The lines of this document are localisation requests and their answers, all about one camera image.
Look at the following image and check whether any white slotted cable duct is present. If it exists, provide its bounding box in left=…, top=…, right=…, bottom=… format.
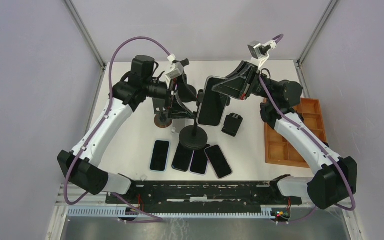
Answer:
left=66, top=205, right=280, bottom=220

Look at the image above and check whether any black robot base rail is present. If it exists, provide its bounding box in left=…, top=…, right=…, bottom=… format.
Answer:
left=123, top=180, right=302, bottom=214

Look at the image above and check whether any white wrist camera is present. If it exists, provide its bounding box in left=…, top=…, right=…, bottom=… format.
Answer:
left=247, top=34, right=284, bottom=71
left=164, top=54, right=190, bottom=89

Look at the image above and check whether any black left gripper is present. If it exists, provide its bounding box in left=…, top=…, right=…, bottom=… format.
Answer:
left=144, top=73, right=198, bottom=120

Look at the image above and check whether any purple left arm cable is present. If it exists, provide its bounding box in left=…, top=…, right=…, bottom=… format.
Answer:
left=62, top=36, right=164, bottom=224

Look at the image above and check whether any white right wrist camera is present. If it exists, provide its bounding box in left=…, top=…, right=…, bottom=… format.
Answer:
left=247, top=34, right=284, bottom=71

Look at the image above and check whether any phone with purple case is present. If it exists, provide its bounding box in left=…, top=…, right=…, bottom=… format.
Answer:
left=189, top=144, right=210, bottom=175

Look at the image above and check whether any black folding phone stand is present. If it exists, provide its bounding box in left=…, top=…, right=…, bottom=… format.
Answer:
left=221, top=113, right=243, bottom=137

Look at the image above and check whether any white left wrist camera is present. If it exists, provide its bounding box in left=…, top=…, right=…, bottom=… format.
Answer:
left=164, top=54, right=190, bottom=89

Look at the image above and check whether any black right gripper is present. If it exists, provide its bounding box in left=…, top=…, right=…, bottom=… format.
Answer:
left=210, top=60, right=277, bottom=101

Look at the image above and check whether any phone with light blue case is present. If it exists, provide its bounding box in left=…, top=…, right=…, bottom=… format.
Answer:
left=149, top=140, right=171, bottom=172

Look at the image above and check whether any wooden-base black plate stand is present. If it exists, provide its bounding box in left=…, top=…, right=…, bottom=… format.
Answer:
left=152, top=98, right=173, bottom=129

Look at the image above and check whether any orange compartment tray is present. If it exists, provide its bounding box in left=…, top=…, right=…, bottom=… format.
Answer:
left=264, top=98, right=327, bottom=168

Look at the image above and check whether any phone with white case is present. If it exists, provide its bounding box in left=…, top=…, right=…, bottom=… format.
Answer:
left=171, top=143, right=194, bottom=172

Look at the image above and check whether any silver folding phone stand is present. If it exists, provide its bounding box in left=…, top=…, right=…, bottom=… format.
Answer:
left=171, top=119, right=186, bottom=134

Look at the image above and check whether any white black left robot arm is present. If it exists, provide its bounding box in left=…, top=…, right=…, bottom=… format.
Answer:
left=57, top=54, right=197, bottom=204

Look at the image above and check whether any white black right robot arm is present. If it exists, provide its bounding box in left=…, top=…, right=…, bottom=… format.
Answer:
left=210, top=61, right=358, bottom=211

